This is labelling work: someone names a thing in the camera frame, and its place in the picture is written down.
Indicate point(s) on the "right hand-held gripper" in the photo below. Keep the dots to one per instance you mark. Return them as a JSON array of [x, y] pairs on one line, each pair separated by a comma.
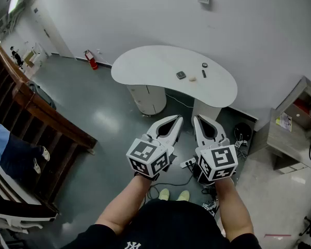
[[217, 165]]

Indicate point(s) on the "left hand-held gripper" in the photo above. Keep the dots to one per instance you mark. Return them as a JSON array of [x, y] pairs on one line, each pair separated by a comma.
[[147, 162]]

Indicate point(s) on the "beige makeup sponge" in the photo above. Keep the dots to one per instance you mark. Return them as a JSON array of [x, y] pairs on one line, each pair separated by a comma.
[[192, 78]]

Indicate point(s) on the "grey square compact case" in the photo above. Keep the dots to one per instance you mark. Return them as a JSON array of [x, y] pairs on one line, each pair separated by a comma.
[[181, 75]]

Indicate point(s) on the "black lipstick tube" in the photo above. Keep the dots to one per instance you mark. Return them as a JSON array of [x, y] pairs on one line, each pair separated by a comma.
[[204, 74]]

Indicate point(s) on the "person's right forearm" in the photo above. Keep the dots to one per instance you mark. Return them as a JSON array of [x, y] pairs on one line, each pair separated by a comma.
[[233, 209]]

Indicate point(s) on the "person's left forearm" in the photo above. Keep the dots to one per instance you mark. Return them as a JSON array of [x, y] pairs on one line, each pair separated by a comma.
[[127, 204]]

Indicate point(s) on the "white kidney-shaped table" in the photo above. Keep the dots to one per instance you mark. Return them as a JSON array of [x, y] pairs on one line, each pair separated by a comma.
[[150, 66]]

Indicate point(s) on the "small printed tag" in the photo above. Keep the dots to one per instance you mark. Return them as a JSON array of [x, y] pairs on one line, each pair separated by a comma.
[[238, 144]]

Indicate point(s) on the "white power strip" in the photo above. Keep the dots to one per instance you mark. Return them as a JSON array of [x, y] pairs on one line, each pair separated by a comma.
[[188, 162]]

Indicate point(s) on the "person's left pale shoe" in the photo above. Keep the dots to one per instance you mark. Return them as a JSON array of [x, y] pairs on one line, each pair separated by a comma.
[[164, 194]]

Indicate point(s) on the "person's pale shoe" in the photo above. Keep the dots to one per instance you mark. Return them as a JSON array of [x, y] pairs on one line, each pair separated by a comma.
[[164, 194], [183, 195]]

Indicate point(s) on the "person's right pale shoe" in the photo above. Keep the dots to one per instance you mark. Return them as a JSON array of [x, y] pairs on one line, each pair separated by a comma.
[[183, 195]]

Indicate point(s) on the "grey wooden shelf cabinet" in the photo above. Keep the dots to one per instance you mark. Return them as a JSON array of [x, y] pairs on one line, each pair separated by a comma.
[[282, 139]]

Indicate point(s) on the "yellow white paper label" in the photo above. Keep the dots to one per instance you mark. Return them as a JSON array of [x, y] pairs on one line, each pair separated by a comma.
[[284, 121]]

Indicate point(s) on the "person's black clothed body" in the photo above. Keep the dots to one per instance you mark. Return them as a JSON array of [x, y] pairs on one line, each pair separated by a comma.
[[171, 224]]

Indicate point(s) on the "red fire extinguisher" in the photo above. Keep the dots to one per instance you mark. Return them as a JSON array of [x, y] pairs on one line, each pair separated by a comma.
[[91, 60]]

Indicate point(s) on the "red floor tape strip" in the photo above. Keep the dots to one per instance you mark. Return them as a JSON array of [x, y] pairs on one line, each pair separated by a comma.
[[277, 235]]

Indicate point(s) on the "brown wooden stair railing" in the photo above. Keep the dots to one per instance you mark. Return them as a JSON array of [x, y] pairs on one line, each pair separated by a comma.
[[41, 113]]

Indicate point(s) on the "black bin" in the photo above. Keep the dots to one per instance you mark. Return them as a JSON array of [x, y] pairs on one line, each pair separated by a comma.
[[42, 96]]

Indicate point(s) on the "white stair steps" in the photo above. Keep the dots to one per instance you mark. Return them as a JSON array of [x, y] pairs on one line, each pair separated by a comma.
[[5, 191]]

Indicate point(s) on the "ceiling light panel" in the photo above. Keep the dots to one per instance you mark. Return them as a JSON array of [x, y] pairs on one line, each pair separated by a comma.
[[14, 1]]

